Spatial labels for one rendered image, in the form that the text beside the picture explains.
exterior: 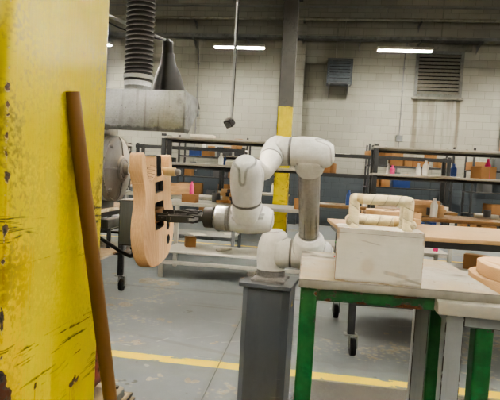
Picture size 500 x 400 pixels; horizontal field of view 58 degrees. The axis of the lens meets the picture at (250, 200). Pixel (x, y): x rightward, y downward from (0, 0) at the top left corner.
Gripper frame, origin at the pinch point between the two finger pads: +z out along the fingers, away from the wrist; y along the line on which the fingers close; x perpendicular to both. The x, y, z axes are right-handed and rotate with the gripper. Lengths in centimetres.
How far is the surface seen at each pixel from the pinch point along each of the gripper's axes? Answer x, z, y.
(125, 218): -7.1, 24.1, 26.0
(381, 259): -9, -77, -13
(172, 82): 49, 0, 15
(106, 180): 12.1, 19.5, -1.8
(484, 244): -41, -176, 168
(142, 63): 54, 6, 0
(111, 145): 24.6, 18.9, 1.3
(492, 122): 82, -526, 1118
